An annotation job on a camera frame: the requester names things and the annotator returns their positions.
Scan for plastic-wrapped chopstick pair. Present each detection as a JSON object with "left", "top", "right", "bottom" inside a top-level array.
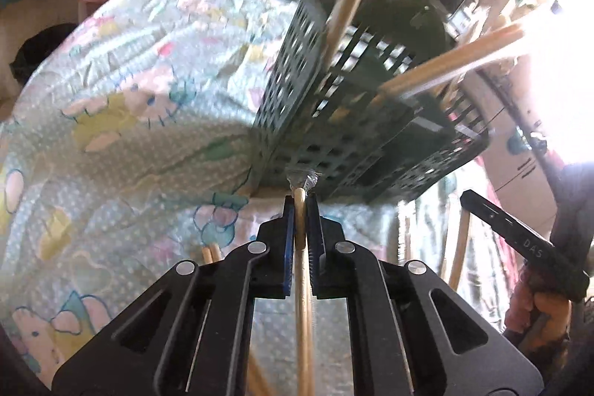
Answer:
[{"left": 287, "top": 168, "right": 321, "bottom": 396}]

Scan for blue hanging pocket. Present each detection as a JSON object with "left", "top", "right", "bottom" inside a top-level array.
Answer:
[{"left": 507, "top": 131, "right": 534, "bottom": 156}]

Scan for dark trash bin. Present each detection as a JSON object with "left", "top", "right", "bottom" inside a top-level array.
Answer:
[{"left": 9, "top": 22, "right": 82, "bottom": 100}]

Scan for green perforated utensil holder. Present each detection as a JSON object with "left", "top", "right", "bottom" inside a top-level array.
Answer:
[{"left": 251, "top": 0, "right": 490, "bottom": 204}]

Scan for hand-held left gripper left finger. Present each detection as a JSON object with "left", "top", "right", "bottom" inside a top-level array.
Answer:
[{"left": 51, "top": 194, "right": 298, "bottom": 396}]

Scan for white kitchen cabinets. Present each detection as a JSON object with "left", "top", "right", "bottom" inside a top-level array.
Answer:
[{"left": 478, "top": 66, "right": 564, "bottom": 197}]

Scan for person's right hand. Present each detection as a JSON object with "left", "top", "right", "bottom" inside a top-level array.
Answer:
[{"left": 505, "top": 272, "right": 572, "bottom": 347}]

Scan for light blue cartoon bed sheet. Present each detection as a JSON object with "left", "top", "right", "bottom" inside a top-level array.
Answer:
[{"left": 0, "top": 0, "right": 511, "bottom": 396}]

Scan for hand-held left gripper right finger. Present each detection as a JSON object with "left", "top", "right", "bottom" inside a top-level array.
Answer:
[{"left": 306, "top": 194, "right": 544, "bottom": 396}]

